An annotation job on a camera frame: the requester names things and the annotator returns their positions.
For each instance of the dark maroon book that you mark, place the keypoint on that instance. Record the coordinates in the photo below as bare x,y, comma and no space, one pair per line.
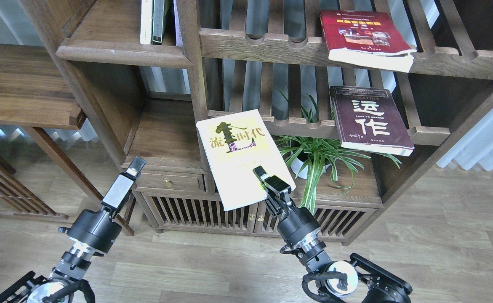
368,119

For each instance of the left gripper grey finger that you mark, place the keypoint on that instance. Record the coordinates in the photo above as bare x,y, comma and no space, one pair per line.
118,194

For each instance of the spider plant in white pot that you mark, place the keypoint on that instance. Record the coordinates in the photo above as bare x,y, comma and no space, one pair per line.
315,154

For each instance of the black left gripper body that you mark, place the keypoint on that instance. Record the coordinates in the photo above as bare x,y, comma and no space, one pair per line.
95,229

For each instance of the yellow green book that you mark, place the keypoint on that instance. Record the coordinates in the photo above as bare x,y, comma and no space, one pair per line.
234,145

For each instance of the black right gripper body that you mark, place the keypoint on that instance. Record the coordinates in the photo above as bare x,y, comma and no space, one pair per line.
298,223

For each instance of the dark wooden bookshelf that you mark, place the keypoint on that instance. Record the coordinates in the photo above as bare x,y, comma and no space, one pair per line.
144,100

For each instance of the red book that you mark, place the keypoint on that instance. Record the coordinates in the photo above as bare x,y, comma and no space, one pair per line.
365,38

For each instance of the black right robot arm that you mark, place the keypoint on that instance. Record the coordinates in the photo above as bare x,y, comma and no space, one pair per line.
326,281

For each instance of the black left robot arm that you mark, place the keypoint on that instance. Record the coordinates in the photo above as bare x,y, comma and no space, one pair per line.
65,279

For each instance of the white curtain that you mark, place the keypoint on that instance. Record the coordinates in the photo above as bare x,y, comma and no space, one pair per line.
475,149

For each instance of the white upright book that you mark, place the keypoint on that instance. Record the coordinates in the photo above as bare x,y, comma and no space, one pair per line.
146,22

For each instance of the slatted wooden rack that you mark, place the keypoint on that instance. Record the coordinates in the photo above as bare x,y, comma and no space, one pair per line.
23,202

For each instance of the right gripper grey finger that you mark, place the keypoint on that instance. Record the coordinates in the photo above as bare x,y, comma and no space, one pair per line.
278,201

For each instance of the wooden side table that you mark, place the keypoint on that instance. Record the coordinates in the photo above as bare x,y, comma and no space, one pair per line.
34,95

